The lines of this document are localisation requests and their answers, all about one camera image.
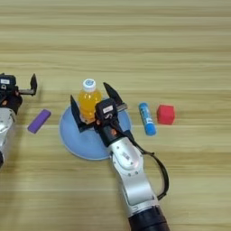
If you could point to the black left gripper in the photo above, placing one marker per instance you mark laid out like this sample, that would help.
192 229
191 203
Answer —
12 102

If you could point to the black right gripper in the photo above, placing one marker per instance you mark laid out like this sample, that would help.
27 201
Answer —
105 135

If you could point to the orange juice bottle white cap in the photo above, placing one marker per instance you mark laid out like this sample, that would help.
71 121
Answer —
88 102

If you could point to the purple rectangular block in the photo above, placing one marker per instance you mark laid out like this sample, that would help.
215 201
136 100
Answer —
39 121

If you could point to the light blue round plate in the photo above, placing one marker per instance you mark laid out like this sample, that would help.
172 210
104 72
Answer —
81 144

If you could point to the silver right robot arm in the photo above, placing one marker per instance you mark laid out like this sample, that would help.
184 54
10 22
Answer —
135 180

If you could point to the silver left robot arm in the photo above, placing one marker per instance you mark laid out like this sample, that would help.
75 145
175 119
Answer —
6 129

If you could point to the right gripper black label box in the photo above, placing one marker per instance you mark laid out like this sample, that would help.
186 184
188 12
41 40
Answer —
106 111

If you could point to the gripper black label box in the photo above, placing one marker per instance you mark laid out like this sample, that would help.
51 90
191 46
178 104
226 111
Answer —
106 111
7 81

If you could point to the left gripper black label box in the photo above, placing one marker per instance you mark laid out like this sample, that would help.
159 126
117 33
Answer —
7 81

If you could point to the blue glue stick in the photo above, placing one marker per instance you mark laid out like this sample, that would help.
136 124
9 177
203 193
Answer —
147 118

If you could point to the red cube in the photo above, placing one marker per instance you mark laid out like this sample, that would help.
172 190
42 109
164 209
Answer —
165 115

